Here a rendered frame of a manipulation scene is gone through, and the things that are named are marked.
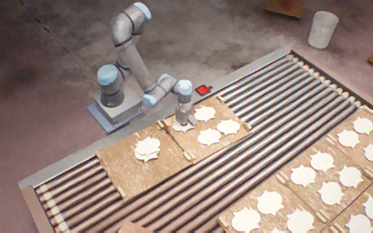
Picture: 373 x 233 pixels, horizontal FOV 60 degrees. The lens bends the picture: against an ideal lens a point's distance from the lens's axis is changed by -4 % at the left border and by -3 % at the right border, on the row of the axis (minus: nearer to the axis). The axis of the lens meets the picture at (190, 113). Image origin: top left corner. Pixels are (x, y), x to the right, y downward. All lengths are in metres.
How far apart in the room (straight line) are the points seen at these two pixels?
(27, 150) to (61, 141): 0.31
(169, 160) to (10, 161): 1.81
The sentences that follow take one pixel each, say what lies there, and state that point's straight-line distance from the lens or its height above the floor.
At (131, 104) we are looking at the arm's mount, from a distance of 2.05.
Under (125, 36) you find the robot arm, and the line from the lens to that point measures 1.62.
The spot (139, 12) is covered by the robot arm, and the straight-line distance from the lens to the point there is 1.68.
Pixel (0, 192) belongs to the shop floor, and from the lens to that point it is 3.13.
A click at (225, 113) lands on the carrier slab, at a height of 0.94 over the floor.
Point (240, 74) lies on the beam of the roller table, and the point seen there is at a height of 0.92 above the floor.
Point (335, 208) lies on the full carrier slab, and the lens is 1.83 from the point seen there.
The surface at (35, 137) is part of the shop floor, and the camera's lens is 3.35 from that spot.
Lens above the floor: 2.43
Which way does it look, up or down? 48 degrees down
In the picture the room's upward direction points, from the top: 3 degrees clockwise
